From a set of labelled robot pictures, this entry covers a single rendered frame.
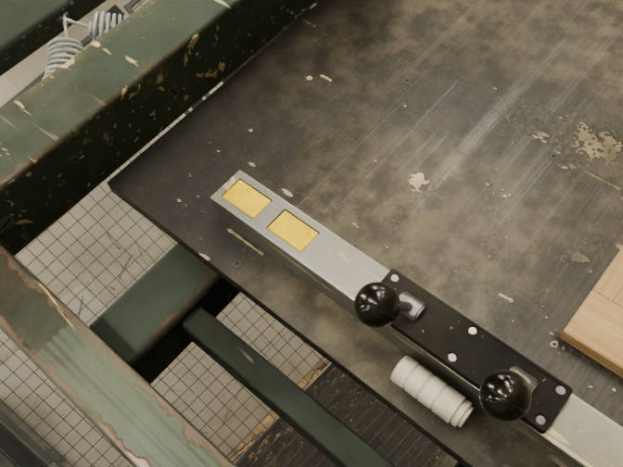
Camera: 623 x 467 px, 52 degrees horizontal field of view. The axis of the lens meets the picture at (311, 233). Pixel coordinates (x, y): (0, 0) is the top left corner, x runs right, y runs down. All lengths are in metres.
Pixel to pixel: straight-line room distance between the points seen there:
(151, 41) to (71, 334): 0.37
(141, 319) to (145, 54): 0.32
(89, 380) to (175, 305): 0.15
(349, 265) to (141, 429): 0.26
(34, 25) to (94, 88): 0.50
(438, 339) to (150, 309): 0.34
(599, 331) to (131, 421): 0.45
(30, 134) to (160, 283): 0.22
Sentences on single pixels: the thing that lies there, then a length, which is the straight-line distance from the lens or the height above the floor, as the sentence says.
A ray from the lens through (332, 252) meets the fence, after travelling 0.67.
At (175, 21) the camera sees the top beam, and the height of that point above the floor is 1.87.
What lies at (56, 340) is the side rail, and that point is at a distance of 0.69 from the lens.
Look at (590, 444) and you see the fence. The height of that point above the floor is 1.31.
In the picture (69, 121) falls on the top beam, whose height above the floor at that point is 1.85.
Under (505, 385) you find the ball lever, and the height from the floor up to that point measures 1.44.
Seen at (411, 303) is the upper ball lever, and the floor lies 1.48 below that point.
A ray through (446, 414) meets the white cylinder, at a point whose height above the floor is 1.39.
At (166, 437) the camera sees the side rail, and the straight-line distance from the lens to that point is 0.62.
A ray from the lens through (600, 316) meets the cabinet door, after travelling 0.70.
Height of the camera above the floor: 1.69
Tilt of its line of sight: 9 degrees down
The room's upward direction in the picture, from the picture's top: 43 degrees counter-clockwise
